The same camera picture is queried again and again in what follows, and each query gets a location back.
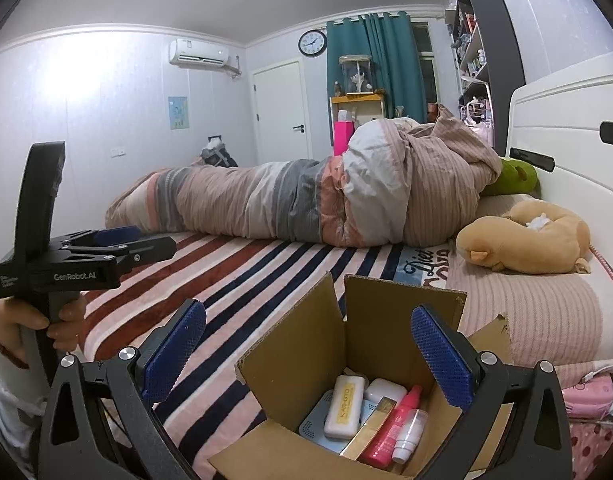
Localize pink and grey quilt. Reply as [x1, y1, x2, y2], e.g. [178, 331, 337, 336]
[105, 105, 502, 248]

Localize yellow desk shelf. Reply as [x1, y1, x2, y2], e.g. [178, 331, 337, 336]
[330, 92, 386, 146]

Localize pink polka dot cloth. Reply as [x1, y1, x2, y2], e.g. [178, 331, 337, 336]
[569, 416, 613, 480]

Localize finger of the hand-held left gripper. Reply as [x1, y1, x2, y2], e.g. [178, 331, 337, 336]
[60, 226, 143, 253]
[108, 236, 177, 275]

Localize green plush toy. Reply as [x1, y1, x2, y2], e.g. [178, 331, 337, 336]
[481, 157, 538, 197]

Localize cardboard box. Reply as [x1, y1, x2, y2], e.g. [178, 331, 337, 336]
[208, 271, 514, 480]

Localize white door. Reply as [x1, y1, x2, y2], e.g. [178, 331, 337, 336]
[252, 61, 313, 167]

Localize white earbud case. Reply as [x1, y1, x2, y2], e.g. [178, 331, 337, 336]
[363, 379, 408, 403]

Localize person's left forearm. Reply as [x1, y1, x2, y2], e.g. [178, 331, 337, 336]
[0, 345, 52, 476]

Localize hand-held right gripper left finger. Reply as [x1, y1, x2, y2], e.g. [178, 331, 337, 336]
[36, 298, 207, 480]

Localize white air conditioner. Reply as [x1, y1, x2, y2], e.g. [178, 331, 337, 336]
[169, 38, 230, 68]

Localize gold rectangular box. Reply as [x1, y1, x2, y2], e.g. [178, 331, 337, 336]
[340, 396, 398, 461]

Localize white box with yellow label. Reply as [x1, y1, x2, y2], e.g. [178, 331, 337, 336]
[323, 375, 365, 439]

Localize pink spray bottle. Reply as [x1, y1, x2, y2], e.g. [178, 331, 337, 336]
[360, 385, 423, 468]

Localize window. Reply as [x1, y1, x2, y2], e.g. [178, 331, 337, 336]
[413, 22, 434, 106]

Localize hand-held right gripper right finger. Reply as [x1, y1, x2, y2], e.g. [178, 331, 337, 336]
[410, 305, 573, 480]

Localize pink bag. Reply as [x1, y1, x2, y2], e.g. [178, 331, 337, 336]
[333, 120, 355, 157]

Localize blue wall poster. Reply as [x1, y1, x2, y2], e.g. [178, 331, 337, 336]
[169, 96, 188, 130]

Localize white cable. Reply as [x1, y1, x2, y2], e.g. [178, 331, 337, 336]
[583, 362, 613, 382]

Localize pink box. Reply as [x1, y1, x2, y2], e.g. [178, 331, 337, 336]
[561, 375, 613, 418]

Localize teal curtain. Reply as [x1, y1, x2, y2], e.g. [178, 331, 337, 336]
[326, 12, 427, 161]

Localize dark bag on floor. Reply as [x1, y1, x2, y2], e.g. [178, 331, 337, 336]
[201, 136, 237, 167]

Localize blue square device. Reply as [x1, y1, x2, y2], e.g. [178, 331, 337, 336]
[299, 392, 377, 456]

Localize person's left hand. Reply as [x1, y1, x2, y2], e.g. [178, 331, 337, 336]
[0, 293, 87, 361]

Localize striped plush blanket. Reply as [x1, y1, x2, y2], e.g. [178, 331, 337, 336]
[81, 230, 457, 480]

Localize glass display case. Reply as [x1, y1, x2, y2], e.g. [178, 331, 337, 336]
[339, 55, 373, 95]

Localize small white bottle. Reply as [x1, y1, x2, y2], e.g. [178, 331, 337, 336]
[391, 408, 429, 463]

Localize brown plush toy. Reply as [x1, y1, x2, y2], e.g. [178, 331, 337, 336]
[456, 199, 592, 275]

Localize black wall clock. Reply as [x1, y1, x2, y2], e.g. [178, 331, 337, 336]
[298, 30, 327, 56]

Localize white headboard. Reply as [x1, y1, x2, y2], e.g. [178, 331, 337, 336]
[506, 72, 613, 286]

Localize dark bookshelf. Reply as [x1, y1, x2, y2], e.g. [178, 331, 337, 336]
[443, 0, 526, 156]

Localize pink ribbed pillow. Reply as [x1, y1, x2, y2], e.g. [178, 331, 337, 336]
[446, 192, 613, 366]

